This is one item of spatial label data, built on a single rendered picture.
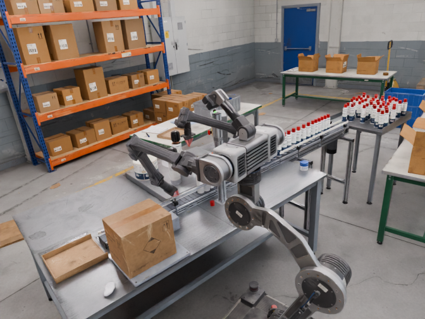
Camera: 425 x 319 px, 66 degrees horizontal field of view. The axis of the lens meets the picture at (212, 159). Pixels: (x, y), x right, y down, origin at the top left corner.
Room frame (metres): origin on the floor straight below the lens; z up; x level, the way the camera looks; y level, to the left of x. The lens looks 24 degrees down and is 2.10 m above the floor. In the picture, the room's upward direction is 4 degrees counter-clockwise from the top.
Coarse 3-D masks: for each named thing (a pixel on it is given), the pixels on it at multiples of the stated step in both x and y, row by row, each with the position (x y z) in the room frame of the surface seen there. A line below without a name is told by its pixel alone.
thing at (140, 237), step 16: (128, 208) 1.63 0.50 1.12; (144, 208) 1.61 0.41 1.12; (160, 208) 1.60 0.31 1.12; (112, 224) 1.48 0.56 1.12; (128, 224) 1.47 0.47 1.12; (144, 224) 1.46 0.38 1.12; (160, 224) 1.49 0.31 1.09; (112, 240) 1.47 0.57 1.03; (128, 240) 1.38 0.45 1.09; (144, 240) 1.43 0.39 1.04; (160, 240) 1.48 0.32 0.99; (112, 256) 1.52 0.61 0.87; (128, 256) 1.37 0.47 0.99; (144, 256) 1.42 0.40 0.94; (160, 256) 1.47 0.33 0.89; (128, 272) 1.36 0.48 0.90
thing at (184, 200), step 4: (272, 160) 2.65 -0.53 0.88; (264, 164) 2.58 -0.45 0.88; (196, 192) 2.18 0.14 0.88; (204, 192) 2.17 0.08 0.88; (208, 192) 2.17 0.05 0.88; (188, 196) 2.13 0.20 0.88; (192, 196) 2.12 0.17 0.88; (196, 196) 2.12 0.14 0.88; (200, 196) 2.12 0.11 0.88; (180, 200) 2.09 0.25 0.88; (184, 200) 2.08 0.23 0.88; (188, 200) 2.07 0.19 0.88; (192, 200) 2.07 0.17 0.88; (168, 204) 2.03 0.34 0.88; (172, 204) 2.03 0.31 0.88; (180, 204) 2.02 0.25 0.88; (164, 208) 1.99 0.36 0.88; (168, 208) 1.98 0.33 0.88; (172, 208) 1.98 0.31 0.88; (100, 236) 1.72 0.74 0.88; (104, 236) 1.71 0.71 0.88; (104, 240) 1.67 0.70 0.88
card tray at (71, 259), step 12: (84, 240) 1.74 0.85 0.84; (60, 252) 1.65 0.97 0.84; (72, 252) 1.64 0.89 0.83; (84, 252) 1.63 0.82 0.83; (96, 252) 1.62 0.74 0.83; (48, 264) 1.55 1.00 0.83; (60, 264) 1.54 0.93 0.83; (72, 264) 1.53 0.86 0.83; (84, 264) 1.48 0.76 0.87; (60, 276) 1.40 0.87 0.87
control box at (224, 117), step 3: (216, 111) 2.24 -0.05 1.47; (219, 111) 2.23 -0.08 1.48; (222, 111) 2.23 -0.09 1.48; (222, 114) 2.17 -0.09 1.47; (225, 114) 2.16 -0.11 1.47; (222, 117) 2.12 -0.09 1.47; (225, 117) 2.12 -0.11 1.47; (222, 120) 2.12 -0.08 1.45; (225, 120) 2.12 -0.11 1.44; (225, 132) 2.12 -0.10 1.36; (213, 135) 2.12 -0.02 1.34; (225, 135) 2.12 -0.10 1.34; (213, 138) 2.14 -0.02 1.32; (225, 138) 2.12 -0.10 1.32; (225, 141) 2.12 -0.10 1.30
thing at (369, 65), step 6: (360, 54) 6.89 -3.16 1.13; (360, 60) 6.65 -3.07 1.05; (366, 60) 6.59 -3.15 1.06; (372, 60) 6.53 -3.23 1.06; (378, 60) 6.59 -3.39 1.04; (360, 66) 6.66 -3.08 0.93; (366, 66) 6.59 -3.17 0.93; (372, 66) 6.53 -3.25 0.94; (378, 66) 6.70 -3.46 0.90; (360, 72) 6.66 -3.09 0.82; (366, 72) 6.59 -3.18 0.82; (372, 72) 6.52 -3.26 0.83
